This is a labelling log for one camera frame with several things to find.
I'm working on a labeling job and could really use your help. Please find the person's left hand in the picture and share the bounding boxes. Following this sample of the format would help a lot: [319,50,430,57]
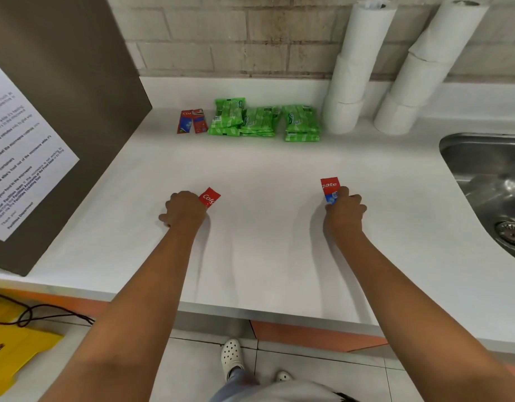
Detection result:
[158,190,210,231]

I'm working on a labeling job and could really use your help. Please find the person's right hand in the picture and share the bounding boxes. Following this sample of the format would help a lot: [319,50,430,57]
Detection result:
[323,186,368,237]

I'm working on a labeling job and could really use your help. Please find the white toilet paper roll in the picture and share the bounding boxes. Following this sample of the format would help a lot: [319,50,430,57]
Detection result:
[409,0,489,64]
[373,94,422,136]
[389,52,451,108]
[323,98,364,135]

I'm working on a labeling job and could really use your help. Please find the group of green wipe packets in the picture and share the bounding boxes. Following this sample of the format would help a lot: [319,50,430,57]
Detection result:
[211,98,246,128]
[282,105,321,135]
[240,106,281,132]

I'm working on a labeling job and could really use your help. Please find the group of white toilet rolls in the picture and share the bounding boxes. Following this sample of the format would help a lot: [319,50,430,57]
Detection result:
[340,0,398,65]
[328,54,374,104]

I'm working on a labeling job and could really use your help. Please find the person's left forearm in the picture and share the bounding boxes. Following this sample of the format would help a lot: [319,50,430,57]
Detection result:
[39,223,208,402]

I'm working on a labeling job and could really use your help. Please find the person's right forearm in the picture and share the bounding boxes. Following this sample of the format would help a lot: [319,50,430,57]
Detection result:
[331,228,515,402]

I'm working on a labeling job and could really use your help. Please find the white countertop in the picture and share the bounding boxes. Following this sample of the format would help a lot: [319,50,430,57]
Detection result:
[0,77,515,356]

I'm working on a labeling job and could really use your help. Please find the person's blue trouser leg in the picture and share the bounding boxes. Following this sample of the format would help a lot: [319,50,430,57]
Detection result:
[209,368,258,402]

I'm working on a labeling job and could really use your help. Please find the person's light shirt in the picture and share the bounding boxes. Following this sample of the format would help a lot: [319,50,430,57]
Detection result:
[240,380,359,402]

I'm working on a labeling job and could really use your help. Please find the orange and grey cabinet front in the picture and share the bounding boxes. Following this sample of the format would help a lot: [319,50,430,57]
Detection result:
[0,288,515,369]

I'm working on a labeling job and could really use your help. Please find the stainless steel sink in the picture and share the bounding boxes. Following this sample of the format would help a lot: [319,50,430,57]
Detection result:
[438,132,515,266]

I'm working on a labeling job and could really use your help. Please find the white paper notice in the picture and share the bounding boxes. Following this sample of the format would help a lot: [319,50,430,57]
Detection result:
[0,56,81,242]

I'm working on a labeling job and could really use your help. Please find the metal sink drain strainer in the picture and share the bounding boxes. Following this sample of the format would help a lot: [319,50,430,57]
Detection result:
[494,221,515,247]

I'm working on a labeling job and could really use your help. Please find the brown cabinet panel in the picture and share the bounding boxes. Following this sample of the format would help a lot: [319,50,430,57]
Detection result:
[0,0,153,277]

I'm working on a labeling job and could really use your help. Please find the yellow floor sign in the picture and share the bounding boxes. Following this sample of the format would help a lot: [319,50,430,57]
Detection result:
[0,296,65,398]

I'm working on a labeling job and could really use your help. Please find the black cable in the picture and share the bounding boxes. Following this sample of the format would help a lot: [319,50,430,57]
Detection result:
[0,293,95,327]

